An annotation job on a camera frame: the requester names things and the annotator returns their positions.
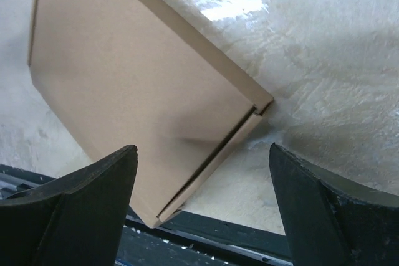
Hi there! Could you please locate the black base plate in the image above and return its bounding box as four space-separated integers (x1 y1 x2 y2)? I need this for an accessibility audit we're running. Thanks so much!
0 163 296 266

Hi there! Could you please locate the brown cardboard box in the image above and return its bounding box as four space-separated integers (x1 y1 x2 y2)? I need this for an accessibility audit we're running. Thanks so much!
28 0 273 228

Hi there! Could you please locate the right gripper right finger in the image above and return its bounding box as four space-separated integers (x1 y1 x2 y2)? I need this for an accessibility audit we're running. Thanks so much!
269 143 398 265

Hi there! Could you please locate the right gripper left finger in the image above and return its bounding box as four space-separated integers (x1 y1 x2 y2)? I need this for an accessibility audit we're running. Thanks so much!
1 145 138 265

